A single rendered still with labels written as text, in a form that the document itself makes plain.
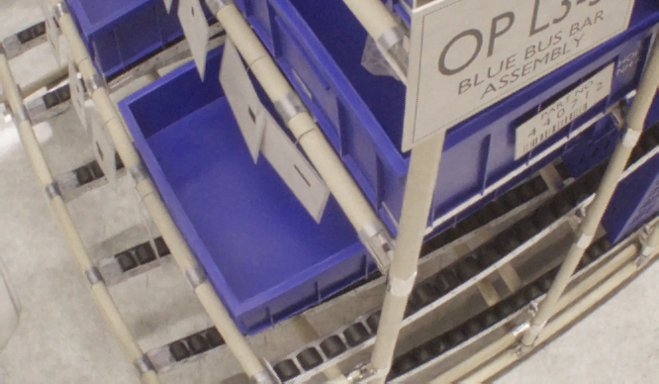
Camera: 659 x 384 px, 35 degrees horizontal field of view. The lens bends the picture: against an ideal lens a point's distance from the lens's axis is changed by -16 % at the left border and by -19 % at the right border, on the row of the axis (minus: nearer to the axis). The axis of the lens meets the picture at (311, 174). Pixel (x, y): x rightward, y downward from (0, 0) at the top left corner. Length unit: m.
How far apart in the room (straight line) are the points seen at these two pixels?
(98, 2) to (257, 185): 0.46
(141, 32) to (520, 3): 1.00
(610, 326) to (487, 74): 1.60
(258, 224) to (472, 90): 0.77
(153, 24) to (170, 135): 0.18
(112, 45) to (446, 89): 0.93
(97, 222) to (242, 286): 0.93
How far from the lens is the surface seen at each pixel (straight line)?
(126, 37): 1.83
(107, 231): 2.57
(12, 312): 1.31
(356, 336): 1.67
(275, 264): 1.71
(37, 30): 2.33
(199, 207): 1.75
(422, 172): 1.12
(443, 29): 0.89
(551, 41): 1.03
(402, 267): 1.32
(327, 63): 1.25
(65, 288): 2.53
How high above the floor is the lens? 2.31
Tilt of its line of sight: 63 degrees down
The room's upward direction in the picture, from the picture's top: 1 degrees clockwise
